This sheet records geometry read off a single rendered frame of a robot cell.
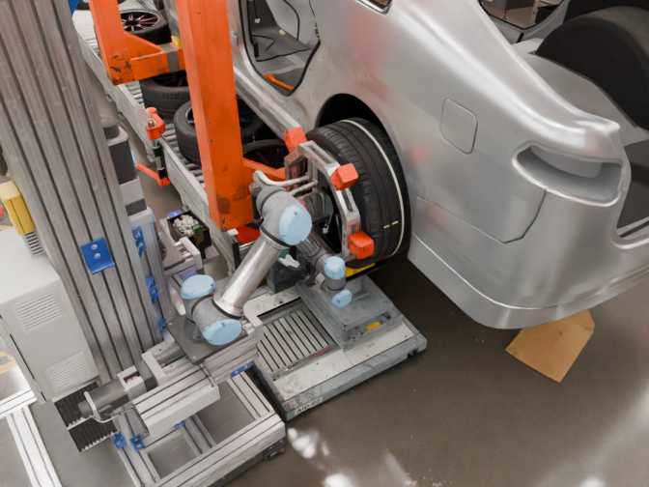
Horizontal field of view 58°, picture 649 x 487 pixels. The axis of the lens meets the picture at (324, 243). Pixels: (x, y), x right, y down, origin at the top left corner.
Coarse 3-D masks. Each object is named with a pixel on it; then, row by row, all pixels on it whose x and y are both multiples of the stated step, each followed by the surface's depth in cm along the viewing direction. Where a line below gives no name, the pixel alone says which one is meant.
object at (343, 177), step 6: (336, 168) 229; (342, 168) 230; (348, 168) 231; (336, 174) 231; (342, 174) 229; (348, 174) 230; (354, 174) 231; (336, 180) 232; (342, 180) 228; (348, 180) 229; (354, 180) 231; (336, 186) 234; (342, 186) 232; (348, 186) 237
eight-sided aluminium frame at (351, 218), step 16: (304, 144) 250; (288, 160) 268; (320, 160) 241; (288, 176) 275; (336, 192) 236; (352, 208) 239; (352, 224) 239; (320, 240) 280; (336, 256) 258; (352, 256) 251
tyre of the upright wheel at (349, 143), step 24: (360, 120) 256; (336, 144) 241; (360, 144) 242; (384, 144) 244; (360, 168) 236; (384, 168) 239; (360, 192) 236; (384, 192) 239; (408, 192) 243; (384, 216) 240; (408, 216) 247; (384, 240) 247; (408, 240) 257; (360, 264) 259
